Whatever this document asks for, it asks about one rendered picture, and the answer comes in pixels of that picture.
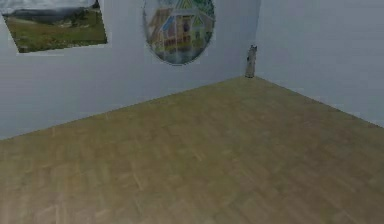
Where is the small grey statuette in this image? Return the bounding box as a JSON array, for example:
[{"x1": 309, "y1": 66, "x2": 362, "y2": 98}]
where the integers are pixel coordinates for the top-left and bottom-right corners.
[{"x1": 244, "y1": 44, "x2": 258, "y2": 79}]

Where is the round colourful wall picture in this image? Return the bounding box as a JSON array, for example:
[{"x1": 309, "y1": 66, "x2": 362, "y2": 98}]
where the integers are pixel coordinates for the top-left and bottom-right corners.
[{"x1": 142, "y1": 0, "x2": 216, "y2": 66}]

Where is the green landscape wall picture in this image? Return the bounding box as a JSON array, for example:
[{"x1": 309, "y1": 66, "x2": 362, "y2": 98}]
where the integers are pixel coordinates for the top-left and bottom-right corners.
[{"x1": 0, "y1": 0, "x2": 109, "y2": 54}]

